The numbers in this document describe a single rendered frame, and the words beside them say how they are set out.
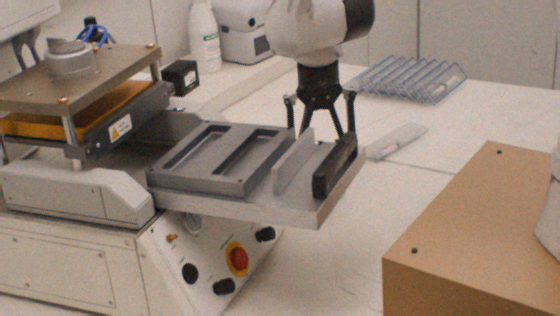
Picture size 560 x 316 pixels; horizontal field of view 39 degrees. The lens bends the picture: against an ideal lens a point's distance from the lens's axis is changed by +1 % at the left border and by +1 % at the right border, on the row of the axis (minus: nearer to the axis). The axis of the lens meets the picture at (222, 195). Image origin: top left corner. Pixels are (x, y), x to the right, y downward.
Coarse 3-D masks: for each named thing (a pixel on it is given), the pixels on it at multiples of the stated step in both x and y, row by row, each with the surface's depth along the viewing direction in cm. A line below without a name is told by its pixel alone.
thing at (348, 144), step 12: (348, 132) 119; (336, 144) 116; (348, 144) 116; (336, 156) 112; (348, 156) 116; (324, 168) 109; (336, 168) 112; (312, 180) 109; (324, 180) 108; (312, 192) 110; (324, 192) 109
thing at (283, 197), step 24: (312, 144) 122; (288, 168) 114; (312, 168) 118; (360, 168) 122; (168, 192) 117; (192, 192) 116; (264, 192) 113; (288, 192) 113; (336, 192) 113; (216, 216) 115; (240, 216) 113; (264, 216) 111; (288, 216) 109; (312, 216) 107
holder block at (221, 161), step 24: (192, 144) 127; (216, 144) 124; (240, 144) 123; (264, 144) 126; (288, 144) 125; (168, 168) 121; (192, 168) 117; (216, 168) 117; (240, 168) 119; (264, 168) 117; (216, 192) 114; (240, 192) 112
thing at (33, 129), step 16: (128, 80) 136; (112, 96) 130; (128, 96) 129; (16, 112) 129; (80, 112) 125; (96, 112) 125; (112, 112) 125; (16, 128) 126; (32, 128) 124; (48, 128) 123; (80, 128) 120; (32, 144) 126; (48, 144) 124
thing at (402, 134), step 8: (400, 128) 175; (408, 128) 174; (416, 128) 174; (424, 128) 173; (384, 136) 172; (392, 136) 172; (400, 136) 171; (408, 136) 171; (376, 144) 169; (384, 144) 169; (392, 144) 168; (400, 144) 168; (368, 152) 166; (376, 152) 166; (384, 152) 165
